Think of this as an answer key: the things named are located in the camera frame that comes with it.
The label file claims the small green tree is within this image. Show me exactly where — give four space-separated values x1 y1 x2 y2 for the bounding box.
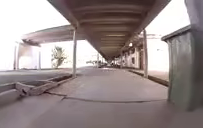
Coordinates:
50 45 68 69

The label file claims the side canopy with pale wall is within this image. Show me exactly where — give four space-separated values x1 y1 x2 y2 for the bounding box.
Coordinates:
13 24 87 71

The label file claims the canopy support post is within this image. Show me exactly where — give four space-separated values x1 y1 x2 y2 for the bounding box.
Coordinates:
71 27 79 78
142 29 149 79

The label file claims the concrete drain channel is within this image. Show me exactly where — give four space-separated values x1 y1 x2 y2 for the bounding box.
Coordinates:
0 73 74 108

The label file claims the dark kerb strip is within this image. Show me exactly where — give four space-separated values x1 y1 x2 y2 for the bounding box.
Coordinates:
126 68 170 87

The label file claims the concrete covered walkway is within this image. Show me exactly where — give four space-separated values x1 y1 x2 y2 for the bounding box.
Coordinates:
0 66 203 128

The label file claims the walkway canopy roof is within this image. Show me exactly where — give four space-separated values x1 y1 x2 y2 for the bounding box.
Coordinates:
47 0 172 61

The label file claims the grey pillar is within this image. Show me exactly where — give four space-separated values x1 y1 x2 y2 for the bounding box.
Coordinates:
184 0 203 108

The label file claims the pale building with doorways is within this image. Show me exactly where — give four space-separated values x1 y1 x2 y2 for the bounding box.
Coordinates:
120 33 170 73

